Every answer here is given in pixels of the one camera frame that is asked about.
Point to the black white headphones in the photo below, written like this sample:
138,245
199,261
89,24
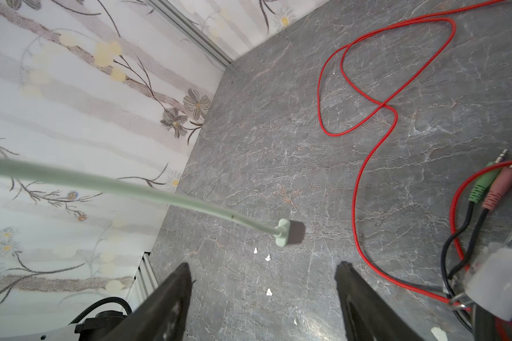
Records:
488,283

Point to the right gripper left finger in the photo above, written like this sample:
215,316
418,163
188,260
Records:
163,315

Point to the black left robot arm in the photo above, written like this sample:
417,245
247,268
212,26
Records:
103,323

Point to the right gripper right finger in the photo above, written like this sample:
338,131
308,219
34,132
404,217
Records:
366,315

